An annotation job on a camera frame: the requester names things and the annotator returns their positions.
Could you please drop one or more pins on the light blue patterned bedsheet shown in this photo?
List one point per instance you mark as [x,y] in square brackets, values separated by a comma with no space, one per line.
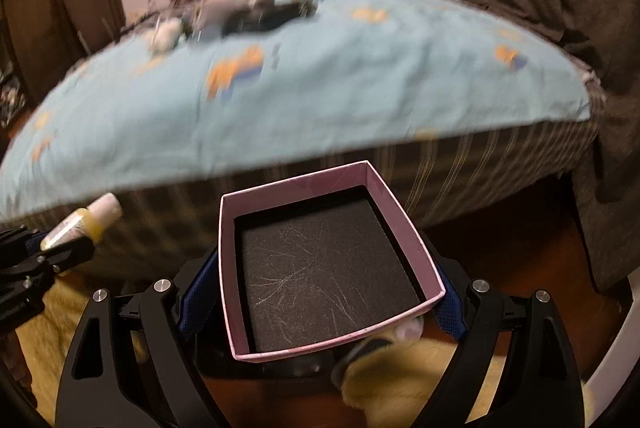
[454,107]

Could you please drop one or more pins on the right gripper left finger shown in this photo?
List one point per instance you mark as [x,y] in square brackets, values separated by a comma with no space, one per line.
[130,365]

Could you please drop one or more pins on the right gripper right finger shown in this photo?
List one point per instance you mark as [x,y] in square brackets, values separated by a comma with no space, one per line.
[513,366]

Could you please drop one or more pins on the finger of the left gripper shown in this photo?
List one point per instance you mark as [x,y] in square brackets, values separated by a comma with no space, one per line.
[28,273]

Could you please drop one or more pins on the yellow white small bottle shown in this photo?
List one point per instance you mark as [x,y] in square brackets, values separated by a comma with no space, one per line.
[90,222]

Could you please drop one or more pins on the grey-haired plush doll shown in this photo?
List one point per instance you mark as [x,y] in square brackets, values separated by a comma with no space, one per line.
[212,18]

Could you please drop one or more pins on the plaid bed skirt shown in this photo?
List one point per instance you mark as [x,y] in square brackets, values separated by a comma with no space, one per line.
[350,177]

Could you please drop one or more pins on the pink square gift box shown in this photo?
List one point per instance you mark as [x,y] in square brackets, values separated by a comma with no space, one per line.
[304,274]

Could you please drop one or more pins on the white plush toy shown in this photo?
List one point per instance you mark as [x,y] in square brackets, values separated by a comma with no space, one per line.
[165,36]

